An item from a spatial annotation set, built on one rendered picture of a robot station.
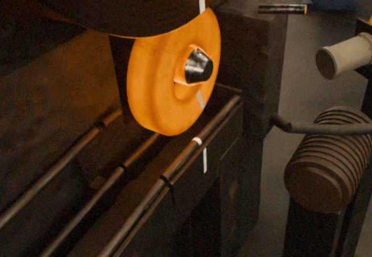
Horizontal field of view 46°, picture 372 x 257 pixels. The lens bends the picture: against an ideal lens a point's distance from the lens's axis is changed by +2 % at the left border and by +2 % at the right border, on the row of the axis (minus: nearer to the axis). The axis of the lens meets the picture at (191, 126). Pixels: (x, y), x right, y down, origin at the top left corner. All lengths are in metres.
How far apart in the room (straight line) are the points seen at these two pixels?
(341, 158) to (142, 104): 0.48
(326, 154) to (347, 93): 1.18
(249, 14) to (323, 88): 1.36
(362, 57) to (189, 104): 0.41
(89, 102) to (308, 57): 1.81
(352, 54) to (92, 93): 0.49
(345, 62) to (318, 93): 1.16
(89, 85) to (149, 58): 0.09
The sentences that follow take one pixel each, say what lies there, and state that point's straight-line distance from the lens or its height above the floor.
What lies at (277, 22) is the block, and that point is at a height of 0.79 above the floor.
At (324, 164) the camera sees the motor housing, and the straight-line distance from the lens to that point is 0.80.
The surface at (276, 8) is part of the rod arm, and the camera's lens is 0.50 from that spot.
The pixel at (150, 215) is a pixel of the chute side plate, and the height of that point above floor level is 0.70.
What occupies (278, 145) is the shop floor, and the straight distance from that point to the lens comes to 1.65.
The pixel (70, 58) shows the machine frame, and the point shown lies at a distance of 0.47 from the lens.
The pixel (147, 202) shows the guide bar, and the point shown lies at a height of 0.71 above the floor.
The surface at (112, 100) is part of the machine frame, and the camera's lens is 0.53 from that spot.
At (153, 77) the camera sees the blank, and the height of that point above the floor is 0.84.
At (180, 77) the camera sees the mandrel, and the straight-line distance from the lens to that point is 0.47.
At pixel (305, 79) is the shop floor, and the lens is 2.05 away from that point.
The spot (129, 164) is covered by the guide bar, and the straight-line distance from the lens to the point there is 0.54.
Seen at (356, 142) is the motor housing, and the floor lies 0.52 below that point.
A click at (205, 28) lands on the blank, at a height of 0.85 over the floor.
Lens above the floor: 1.07
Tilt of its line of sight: 38 degrees down
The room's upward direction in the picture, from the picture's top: 3 degrees counter-clockwise
